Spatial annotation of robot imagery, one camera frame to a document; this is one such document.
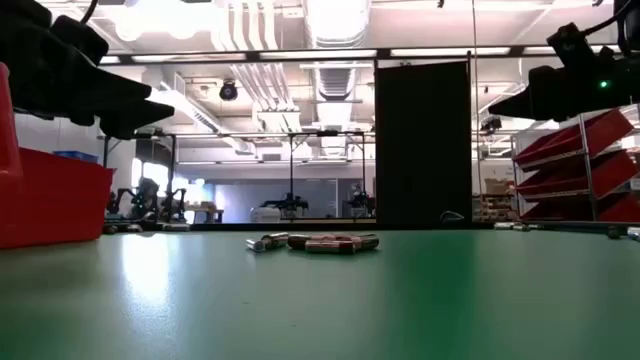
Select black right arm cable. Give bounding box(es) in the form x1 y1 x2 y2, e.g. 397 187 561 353
579 12 624 36

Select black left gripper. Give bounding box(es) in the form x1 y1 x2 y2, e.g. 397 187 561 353
0 0 176 141

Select black station frame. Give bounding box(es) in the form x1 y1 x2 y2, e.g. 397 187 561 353
219 129 367 220
102 130 177 222

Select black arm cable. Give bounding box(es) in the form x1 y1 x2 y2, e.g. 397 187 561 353
579 12 624 36
79 0 100 24

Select silver ventilation duct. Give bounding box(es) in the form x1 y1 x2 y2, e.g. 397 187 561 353
303 0 372 101

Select black ceiling spotlight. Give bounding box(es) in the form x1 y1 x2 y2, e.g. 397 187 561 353
218 79 240 103

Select metal wire shelf rack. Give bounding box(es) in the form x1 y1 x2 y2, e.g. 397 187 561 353
509 102 640 224

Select blue storage bin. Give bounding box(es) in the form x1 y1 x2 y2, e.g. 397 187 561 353
53 149 100 165

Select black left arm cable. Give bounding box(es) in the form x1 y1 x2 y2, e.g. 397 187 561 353
79 0 100 24

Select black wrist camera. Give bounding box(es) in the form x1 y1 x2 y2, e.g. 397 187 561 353
546 22 597 69
49 14 110 69

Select green table mat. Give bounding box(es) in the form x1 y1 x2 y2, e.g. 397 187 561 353
0 228 640 360

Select red shelf bin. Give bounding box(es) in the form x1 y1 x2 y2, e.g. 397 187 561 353
513 108 635 169
519 192 640 224
516 149 640 199

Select cardboard box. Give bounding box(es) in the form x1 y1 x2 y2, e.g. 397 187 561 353
483 178 514 196

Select black divider panel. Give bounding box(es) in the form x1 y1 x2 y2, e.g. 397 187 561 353
374 59 472 230

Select white plastic container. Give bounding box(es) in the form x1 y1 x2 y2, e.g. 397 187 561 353
249 206 282 224

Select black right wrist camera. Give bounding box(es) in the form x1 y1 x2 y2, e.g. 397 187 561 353
546 22 597 69

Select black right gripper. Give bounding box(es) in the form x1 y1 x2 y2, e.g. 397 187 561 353
488 52 640 123

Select red plastic bin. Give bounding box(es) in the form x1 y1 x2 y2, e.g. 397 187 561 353
0 62 115 250

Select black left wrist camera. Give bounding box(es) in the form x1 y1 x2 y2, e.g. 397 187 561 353
49 14 110 69

